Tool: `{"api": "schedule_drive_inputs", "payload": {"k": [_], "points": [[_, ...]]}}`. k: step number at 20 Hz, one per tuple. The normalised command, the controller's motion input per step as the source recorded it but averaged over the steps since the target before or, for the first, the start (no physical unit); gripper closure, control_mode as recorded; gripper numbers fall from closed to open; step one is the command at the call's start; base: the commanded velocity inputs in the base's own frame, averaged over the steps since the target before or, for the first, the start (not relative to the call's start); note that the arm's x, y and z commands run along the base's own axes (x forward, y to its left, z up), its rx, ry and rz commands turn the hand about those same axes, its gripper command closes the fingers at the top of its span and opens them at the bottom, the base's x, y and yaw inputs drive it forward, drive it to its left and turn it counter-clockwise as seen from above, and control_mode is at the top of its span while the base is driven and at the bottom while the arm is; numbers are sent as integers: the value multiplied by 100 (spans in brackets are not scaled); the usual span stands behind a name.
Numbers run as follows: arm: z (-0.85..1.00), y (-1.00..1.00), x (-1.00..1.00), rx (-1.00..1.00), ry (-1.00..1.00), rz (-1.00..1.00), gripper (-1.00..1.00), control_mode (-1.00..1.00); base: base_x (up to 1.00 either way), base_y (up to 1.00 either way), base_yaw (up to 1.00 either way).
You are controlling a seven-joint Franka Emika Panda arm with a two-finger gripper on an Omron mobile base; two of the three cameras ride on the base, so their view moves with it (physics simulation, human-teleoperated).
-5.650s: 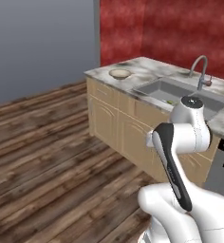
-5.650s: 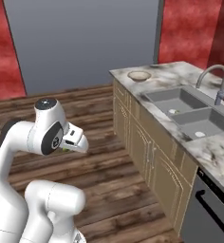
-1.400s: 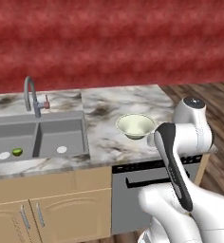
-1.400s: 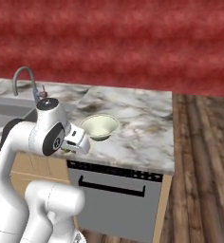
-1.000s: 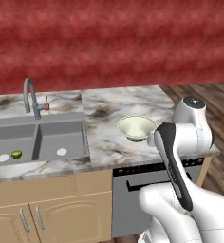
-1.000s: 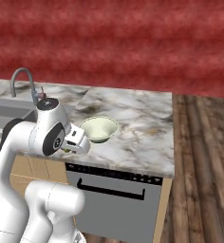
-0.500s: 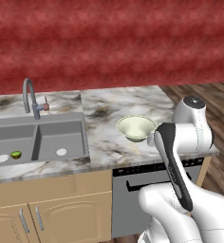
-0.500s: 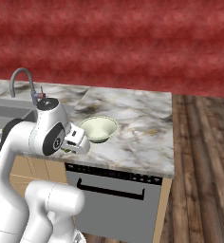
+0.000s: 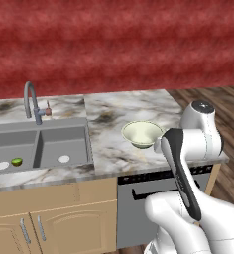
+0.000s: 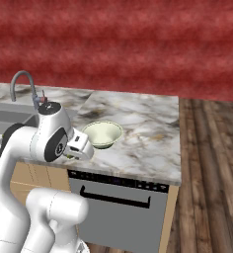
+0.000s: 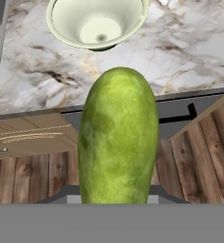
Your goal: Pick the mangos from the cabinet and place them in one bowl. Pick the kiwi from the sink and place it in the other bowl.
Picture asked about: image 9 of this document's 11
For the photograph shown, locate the pale green bowl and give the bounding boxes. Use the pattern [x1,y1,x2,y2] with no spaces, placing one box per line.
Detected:
[121,120,166,150]

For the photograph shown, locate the grey double sink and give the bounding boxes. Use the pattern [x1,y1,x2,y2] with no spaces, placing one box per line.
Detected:
[0,117,94,176]

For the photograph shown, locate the green kiwi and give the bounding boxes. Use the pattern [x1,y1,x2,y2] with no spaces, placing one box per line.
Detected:
[11,157,24,167]

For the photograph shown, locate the small red soap dispenser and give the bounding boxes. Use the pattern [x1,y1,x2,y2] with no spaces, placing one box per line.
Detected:
[45,100,53,117]

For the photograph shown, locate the grey curved tap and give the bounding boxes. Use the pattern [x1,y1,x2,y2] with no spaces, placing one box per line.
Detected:
[23,81,47,126]

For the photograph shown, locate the grey dishwasher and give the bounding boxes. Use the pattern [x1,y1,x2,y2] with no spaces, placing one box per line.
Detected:
[116,163,214,250]

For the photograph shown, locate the beige drawer front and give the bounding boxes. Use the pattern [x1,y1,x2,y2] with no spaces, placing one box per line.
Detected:
[0,177,118,219]

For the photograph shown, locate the beige cupboard door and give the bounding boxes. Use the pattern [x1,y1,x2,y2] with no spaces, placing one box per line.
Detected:
[29,198,118,254]
[0,212,40,254]

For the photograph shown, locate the black dishwasher handle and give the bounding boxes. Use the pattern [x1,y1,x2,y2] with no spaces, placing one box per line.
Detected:
[131,179,201,201]

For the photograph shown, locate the silver cupboard handle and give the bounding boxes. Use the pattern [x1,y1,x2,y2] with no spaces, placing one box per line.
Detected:
[37,215,47,242]
[20,217,32,245]

